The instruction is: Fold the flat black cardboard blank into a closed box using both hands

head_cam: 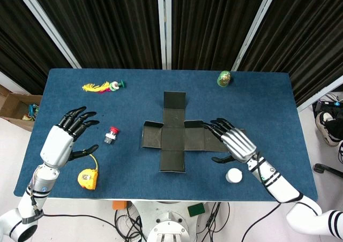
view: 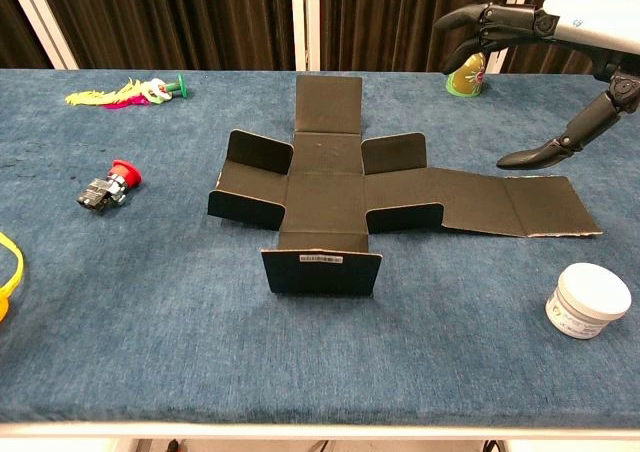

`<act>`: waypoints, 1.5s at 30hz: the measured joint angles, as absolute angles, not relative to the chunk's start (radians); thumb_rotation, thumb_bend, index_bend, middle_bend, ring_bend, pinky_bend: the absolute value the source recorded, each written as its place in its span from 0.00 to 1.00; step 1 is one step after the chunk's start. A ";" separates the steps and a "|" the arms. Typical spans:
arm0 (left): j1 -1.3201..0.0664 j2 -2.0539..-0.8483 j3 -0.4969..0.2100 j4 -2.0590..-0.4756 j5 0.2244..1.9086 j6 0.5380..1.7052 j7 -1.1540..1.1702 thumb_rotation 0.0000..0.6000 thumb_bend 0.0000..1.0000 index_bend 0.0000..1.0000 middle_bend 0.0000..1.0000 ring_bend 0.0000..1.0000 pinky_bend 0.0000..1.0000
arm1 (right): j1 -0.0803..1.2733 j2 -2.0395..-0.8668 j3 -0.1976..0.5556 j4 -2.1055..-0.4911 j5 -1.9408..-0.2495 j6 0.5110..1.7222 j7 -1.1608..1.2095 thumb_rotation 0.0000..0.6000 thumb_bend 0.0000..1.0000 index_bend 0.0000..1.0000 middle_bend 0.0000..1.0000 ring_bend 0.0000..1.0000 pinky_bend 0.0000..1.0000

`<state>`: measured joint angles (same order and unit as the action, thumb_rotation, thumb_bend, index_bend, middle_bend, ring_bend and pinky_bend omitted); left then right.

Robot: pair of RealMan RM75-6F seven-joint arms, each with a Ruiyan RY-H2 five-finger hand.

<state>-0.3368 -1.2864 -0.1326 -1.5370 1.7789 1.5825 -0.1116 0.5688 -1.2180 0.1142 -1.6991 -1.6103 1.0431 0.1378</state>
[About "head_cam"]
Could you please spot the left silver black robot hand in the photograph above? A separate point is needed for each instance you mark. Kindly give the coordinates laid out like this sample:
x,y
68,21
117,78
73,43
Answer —
x,y
60,143

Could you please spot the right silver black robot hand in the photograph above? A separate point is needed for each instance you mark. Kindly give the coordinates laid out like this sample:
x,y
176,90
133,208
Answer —
x,y
238,143

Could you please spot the black cardboard folding box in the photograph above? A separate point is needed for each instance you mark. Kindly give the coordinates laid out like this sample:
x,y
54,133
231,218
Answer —
x,y
172,139

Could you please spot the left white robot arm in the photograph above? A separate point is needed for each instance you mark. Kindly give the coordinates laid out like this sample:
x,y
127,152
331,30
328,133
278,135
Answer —
x,y
40,184

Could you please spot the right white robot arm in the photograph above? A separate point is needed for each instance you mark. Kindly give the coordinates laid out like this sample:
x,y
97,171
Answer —
x,y
278,185

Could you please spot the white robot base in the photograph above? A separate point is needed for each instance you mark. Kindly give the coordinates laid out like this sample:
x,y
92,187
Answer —
x,y
168,226

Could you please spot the brown cardboard storage box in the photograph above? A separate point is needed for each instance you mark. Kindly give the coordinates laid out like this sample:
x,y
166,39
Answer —
x,y
13,105

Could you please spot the white plastic jar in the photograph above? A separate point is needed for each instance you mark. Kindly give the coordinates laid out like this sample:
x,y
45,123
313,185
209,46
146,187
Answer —
x,y
234,175

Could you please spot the blue green toy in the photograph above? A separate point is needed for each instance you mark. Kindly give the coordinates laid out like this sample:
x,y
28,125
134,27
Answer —
x,y
32,113

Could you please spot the red emergency push button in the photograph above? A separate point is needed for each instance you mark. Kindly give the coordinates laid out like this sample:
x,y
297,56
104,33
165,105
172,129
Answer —
x,y
111,136

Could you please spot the yellow pink feather toy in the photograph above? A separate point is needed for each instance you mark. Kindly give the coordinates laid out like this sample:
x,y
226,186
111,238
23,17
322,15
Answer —
x,y
93,87

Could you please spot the green gold nesting doll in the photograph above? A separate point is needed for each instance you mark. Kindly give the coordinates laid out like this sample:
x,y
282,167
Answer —
x,y
224,79

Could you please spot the blue felt table cover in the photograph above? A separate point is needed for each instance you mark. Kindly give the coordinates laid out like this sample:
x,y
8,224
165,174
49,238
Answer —
x,y
187,189

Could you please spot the green rectangular pad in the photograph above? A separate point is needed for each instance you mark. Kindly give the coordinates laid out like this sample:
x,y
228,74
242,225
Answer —
x,y
196,210

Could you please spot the orange block under table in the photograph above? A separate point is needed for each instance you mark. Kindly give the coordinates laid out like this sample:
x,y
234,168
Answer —
x,y
119,204

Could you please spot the black chair base leg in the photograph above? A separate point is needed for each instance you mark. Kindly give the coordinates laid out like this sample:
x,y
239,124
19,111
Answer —
x,y
321,168

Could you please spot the white black sneaker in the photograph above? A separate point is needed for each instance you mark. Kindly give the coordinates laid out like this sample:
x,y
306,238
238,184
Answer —
x,y
325,129

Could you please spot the black trouser leg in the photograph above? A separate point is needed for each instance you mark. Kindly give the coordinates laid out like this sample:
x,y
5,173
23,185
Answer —
x,y
336,129

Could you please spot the black pleated curtain panel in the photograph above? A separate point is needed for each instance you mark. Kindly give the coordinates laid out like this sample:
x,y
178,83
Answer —
x,y
107,25
16,38
214,25
308,38

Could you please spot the white partition frame post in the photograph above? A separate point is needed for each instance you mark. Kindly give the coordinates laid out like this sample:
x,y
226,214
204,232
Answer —
x,y
321,92
46,22
164,25
255,25

